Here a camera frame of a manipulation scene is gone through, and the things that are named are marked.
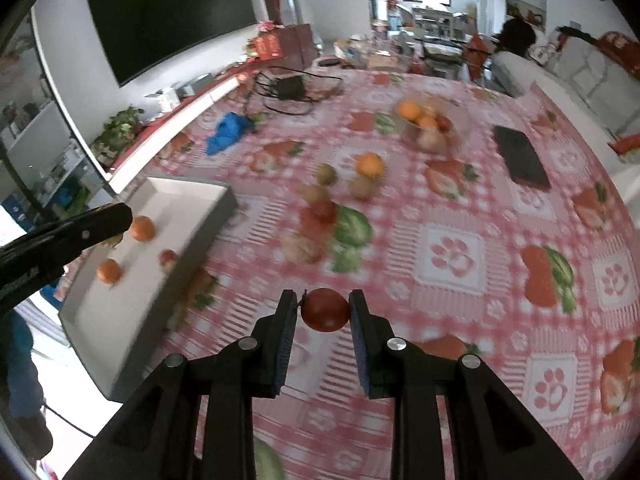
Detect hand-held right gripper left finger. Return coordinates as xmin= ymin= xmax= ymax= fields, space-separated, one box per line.
xmin=62 ymin=289 xmax=298 ymax=480

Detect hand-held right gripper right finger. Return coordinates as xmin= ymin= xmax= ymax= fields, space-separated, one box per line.
xmin=348 ymin=289 xmax=586 ymax=480

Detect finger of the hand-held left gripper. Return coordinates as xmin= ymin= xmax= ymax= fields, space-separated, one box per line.
xmin=0 ymin=202 xmax=133 ymax=316

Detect white rectangular tray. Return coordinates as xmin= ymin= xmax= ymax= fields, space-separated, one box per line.
xmin=57 ymin=175 xmax=238 ymax=403

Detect clear glass bowl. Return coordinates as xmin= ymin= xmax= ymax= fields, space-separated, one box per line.
xmin=395 ymin=97 xmax=468 ymax=156

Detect glass door cabinet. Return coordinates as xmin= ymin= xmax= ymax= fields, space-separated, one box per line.
xmin=0 ymin=10 xmax=111 ymax=221

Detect green potted plant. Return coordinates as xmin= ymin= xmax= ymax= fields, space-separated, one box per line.
xmin=92 ymin=105 xmax=146 ymax=161

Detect white television console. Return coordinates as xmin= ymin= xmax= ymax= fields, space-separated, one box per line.
xmin=107 ymin=72 xmax=251 ymax=196

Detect white tissue box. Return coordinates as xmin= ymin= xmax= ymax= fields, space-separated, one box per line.
xmin=145 ymin=87 xmax=181 ymax=111

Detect blue cloth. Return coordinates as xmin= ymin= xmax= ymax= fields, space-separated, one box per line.
xmin=205 ymin=111 xmax=258 ymax=157

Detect grey box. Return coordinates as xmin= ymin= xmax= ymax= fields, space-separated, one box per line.
xmin=177 ymin=74 xmax=213 ymax=98

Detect pale round fruit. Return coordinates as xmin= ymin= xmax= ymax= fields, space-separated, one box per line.
xmin=417 ymin=130 xmax=447 ymax=153

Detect black television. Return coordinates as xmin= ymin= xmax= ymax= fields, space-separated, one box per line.
xmin=84 ymin=0 xmax=258 ymax=87

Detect dark red smartphone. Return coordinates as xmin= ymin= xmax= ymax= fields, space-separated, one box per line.
xmin=492 ymin=125 xmax=551 ymax=191

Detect black power adapter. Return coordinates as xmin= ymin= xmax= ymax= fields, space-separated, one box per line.
xmin=275 ymin=75 xmax=306 ymax=101

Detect red gift box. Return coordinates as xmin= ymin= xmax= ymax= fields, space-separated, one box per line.
xmin=252 ymin=32 xmax=283 ymax=58

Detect brown gift box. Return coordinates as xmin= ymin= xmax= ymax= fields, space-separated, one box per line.
xmin=280 ymin=25 xmax=321 ymax=66

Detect red paper ornament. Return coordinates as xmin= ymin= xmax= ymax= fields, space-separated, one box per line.
xmin=462 ymin=32 xmax=488 ymax=81

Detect red cloth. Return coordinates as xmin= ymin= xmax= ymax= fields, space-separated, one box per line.
xmin=607 ymin=134 xmax=640 ymax=157

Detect white dining table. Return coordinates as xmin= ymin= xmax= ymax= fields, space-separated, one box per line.
xmin=412 ymin=7 xmax=476 ymax=36

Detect dark rounded object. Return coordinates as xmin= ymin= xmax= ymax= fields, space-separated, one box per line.
xmin=500 ymin=19 xmax=537 ymax=57

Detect white sofa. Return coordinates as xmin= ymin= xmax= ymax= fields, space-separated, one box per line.
xmin=492 ymin=25 xmax=640 ymax=171

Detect black cable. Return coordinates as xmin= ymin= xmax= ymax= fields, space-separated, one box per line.
xmin=247 ymin=66 xmax=346 ymax=116

